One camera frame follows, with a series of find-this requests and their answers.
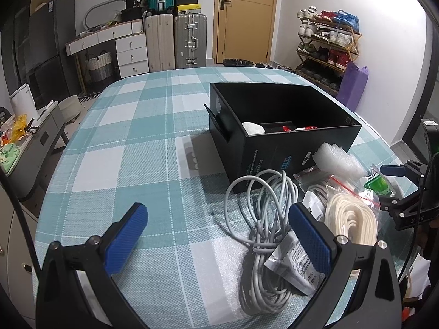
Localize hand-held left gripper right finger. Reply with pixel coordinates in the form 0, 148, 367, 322
288, 202, 402, 329

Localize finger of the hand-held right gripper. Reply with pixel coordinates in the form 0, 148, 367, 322
380, 160, 427, 186
376, 187, 439, 231

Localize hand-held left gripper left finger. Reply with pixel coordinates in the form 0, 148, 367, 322
36, 203, 149, 329

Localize green packet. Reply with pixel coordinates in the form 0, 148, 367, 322
357, 164, 398, 199

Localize white printed plastic packet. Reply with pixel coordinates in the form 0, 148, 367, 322
264, 229, 326, 297

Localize clear bag of white cord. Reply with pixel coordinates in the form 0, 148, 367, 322
293, 166, 333, 223

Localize clear bag of white shoelaces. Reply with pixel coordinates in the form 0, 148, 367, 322
324, 175, 381, 247

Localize grey cable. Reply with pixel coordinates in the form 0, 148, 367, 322
224, 169, 330, 314

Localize long white foam piece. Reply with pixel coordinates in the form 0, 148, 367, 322
311, 143, 366, 180

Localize black cardboard box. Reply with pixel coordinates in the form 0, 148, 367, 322
205, 82, 363, 194

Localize purple fabric bag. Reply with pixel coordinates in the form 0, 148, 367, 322
338, 62, 370, 112

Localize teal checked tablecloth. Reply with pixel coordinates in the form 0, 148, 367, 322
32, 67, 439, 329

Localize red wrapped packet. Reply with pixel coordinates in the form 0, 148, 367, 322
281, 125, 318, 133

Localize pale grey drawer cabinet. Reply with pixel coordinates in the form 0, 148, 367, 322
0, 175, 42, 319

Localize wooden shoe rack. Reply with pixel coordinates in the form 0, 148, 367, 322
296, 17, 362, 97

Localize small white foam lump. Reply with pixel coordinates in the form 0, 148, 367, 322
241, 121, 265, 136

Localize grey side cabinet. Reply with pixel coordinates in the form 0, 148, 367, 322
0, 103, 71, 199

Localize green packet pack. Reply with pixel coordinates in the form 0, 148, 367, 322
0, 143, 19, 172

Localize round beige stool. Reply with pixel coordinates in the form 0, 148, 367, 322
58, 95, 81, 124

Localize shoe rack with shoes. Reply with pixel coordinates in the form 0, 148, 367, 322
297, 6, 361, 93

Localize yellow plastic bag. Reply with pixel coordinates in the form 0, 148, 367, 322
5, 115, 28, 144

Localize loose shoes pile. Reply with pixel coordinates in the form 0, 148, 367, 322
255, 61, 296, 72

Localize woven laundry basket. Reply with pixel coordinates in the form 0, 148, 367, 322
85, 51, 114, 91

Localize white air purifier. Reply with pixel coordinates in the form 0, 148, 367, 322
10, 83, 38, 120

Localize white desk with drawers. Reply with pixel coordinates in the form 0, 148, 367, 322
65, 21, 150, 79

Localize beige suitcase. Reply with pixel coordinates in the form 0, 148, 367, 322
144, 13, 176, 73

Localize tan wooden door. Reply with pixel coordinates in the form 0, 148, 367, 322
213, 0, 278, 64

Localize silver suitcase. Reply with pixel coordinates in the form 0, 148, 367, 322
174, 14, 208, 69

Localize dark glass-door cabinet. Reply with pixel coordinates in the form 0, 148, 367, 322
12, 0, 55, 91

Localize grey refrigerator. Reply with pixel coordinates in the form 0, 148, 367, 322
28, 0, 81, 110

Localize black round container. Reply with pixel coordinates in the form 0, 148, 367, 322
120, 8, 143, 21

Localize arched grey mirror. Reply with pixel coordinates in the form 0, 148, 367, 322
85, 0, 126, 30

